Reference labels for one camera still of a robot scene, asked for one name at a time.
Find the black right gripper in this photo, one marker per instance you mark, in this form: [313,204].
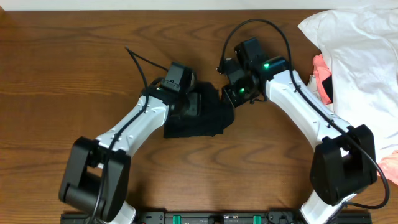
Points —
[229,91]

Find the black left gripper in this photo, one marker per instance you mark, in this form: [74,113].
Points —
[195,106]

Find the black t-shirt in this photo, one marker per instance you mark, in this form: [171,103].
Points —
[215,115]

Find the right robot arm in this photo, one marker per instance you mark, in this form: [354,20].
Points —
[342,162]

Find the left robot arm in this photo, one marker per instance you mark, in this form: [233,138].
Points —
[97,173]

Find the white leaf-print garment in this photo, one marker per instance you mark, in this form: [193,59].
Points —
[312,86]

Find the pink garment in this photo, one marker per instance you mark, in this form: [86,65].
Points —
[323,78]

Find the white t-shirt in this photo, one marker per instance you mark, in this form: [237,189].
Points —
[360,49]

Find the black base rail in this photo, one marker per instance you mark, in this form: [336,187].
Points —
[275,217]

